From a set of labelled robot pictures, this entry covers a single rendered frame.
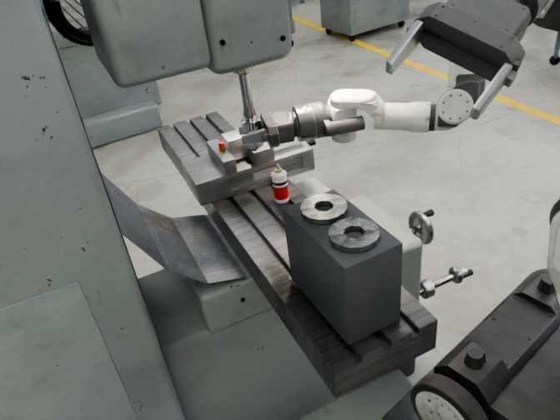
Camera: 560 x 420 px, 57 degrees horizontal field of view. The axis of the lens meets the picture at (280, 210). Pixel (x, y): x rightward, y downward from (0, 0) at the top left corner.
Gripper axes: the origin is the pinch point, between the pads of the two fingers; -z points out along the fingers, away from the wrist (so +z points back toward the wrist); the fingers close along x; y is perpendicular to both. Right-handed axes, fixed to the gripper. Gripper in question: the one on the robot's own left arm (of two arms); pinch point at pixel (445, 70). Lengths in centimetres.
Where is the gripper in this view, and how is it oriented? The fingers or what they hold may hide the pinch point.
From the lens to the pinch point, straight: 60.6
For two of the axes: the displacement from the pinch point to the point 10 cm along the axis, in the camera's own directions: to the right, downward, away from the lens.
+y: -1.6, -3.4, -9.3
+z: 6.2, -7.7, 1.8
